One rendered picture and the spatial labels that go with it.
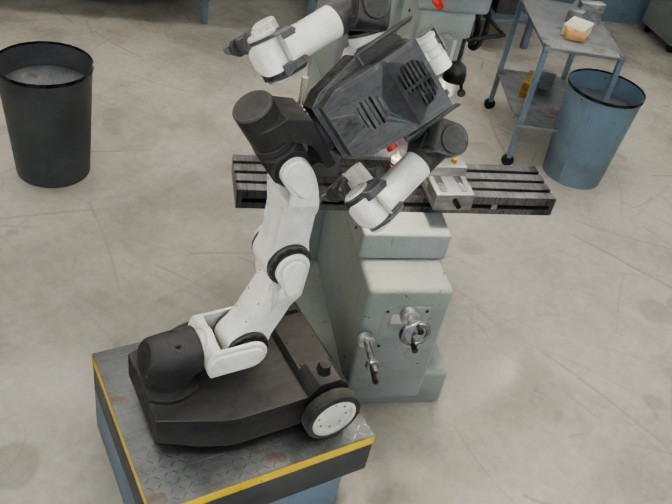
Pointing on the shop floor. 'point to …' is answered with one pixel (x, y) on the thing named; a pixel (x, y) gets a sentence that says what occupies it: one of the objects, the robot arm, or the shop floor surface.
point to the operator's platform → (111, 383)
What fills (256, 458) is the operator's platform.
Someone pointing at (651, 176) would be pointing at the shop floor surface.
